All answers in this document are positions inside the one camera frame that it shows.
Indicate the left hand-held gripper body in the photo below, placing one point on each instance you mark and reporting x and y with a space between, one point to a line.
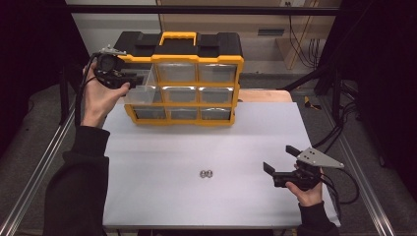
106 67

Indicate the grey vent plate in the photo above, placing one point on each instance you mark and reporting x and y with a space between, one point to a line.
270 32

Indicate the yellow black organizer cabinet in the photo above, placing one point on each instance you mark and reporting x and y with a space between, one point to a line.
147 44

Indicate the yellow clamp right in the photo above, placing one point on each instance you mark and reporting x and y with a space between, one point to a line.
309 103

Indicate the aluminium floor rail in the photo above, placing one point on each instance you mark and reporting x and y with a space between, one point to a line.
360 183
32 177

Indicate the black frame post with strut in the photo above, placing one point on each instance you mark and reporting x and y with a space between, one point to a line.
336 95
64 95

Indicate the set of clear drawers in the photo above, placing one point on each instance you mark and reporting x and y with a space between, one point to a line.
216 95

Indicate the clear plastic drawer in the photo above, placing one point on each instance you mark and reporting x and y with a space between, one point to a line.
147 95

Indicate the person's left hand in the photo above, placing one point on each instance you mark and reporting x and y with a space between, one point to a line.
96 101

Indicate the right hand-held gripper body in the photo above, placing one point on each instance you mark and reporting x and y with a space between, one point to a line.
316 158

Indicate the silver metal nut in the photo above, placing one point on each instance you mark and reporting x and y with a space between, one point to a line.
203 174
209 173

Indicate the person's right hand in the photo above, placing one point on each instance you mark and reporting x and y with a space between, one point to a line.
308 196

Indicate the black curtain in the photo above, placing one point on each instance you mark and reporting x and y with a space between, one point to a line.
387 65
29 49

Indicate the black frame crossbar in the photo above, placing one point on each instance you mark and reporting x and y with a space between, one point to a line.
196 10

